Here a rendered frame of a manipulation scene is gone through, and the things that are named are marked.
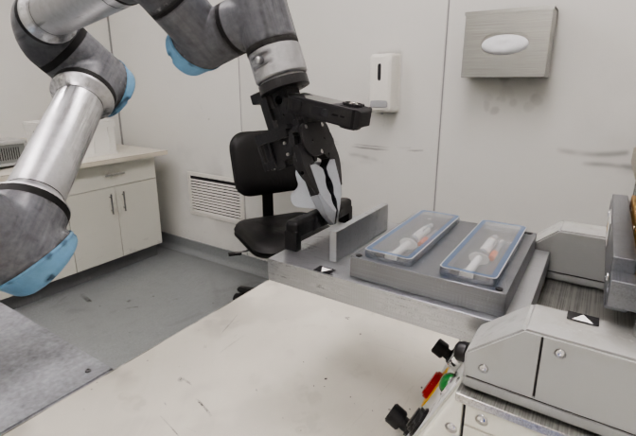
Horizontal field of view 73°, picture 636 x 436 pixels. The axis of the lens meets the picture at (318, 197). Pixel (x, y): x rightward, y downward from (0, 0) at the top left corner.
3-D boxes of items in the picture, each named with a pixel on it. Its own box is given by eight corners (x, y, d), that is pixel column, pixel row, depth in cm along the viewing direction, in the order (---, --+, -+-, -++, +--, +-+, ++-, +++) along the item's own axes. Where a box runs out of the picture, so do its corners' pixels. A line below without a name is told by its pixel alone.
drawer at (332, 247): (546, 278, 57) (555, 222, 55) (517, 366, 40) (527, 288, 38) (351, 235, 73) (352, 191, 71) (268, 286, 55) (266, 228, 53)
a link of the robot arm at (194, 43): (153, 2, 64) (208, -33, 59) (205, 59, 72) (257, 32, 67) (136, 33, 60) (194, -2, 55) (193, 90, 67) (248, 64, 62)
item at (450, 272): (481, 235, 59) (482, 218, 59) (525, 242, 56) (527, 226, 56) (436, 286, 44) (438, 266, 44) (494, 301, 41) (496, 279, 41)
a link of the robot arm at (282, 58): (309, 42, 61) (273, 37, 55) (319, 74, 61) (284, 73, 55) (272, 62, 66) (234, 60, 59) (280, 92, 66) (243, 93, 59)
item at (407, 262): (421, 223, 64) (422, 209, 63) (459, 231, 61) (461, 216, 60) (362, 267, 49) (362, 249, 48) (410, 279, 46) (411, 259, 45)
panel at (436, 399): (455, 350, 71) (519, 267, 63) (375, 488, 47) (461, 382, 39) (445, 342, 72) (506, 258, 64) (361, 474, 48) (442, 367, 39)
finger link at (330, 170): (319, 223, 66) (302, 165, 66) (351, 217, 63) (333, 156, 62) (308, 229, 64) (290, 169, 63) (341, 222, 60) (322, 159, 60)
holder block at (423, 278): (534, 251, 57) (537, 232, 56) (503, 319, 40) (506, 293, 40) (414, 228, 65) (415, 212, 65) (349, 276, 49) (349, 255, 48)
